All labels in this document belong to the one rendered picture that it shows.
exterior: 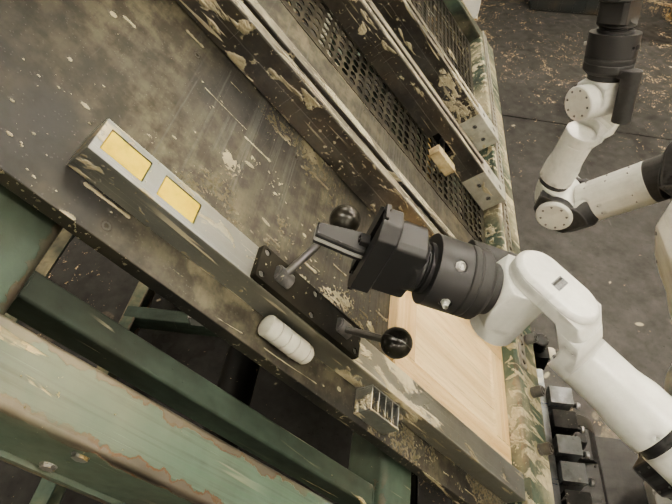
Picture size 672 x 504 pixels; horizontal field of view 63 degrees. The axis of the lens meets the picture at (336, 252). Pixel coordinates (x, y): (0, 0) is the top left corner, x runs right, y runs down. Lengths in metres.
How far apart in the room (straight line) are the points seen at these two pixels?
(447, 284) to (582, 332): 0.15
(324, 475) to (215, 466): 0.30
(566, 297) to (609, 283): 2.19
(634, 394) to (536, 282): 0.15
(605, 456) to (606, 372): 1.47
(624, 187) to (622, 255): 1.77
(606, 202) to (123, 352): 0.99
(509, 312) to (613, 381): 0.13
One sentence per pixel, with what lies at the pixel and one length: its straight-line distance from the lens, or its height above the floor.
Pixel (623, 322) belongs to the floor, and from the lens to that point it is 2.72.
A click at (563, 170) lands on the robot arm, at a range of 1.25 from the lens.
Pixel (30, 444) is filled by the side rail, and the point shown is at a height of 1.54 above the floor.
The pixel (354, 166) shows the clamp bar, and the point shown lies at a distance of 0.97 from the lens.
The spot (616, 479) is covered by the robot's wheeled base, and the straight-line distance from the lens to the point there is 2.11.
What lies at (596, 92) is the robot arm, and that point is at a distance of 1.15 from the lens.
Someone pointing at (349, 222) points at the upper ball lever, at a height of 1.52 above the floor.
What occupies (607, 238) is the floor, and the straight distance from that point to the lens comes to 3.07.
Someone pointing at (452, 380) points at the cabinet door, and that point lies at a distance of 1.06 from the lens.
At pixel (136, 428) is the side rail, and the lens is 0.50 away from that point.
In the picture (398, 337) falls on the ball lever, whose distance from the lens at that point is 0.64.
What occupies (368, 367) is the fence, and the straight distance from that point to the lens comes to 0.78.
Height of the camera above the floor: 1.96
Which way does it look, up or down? 47 degrees down
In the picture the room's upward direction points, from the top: straight up
